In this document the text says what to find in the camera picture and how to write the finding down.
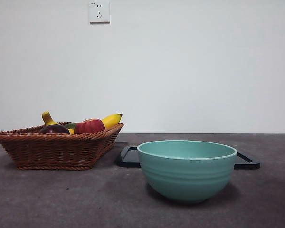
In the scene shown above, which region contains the teal ribbed bowl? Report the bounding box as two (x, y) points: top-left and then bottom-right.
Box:
(136, 140), (238, 204)

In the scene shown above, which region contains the dark purple plum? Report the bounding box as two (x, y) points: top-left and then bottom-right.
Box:
(39, 124), (71, 135)

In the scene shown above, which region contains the yellow banana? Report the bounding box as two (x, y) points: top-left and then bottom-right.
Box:
(41, 111), (124, 135)

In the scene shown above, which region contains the black rectangular tray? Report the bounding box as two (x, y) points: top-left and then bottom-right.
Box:
(115, 146), (261, 170)

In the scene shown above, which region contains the red apple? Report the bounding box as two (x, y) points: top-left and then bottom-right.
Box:
(74, 118), (106, 134)

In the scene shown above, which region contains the brown wicker basket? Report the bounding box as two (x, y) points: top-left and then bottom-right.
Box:
(0, 122), (124, 171)

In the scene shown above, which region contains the white wall socket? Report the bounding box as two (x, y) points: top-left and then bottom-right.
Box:
(89, 0), (111, 24)

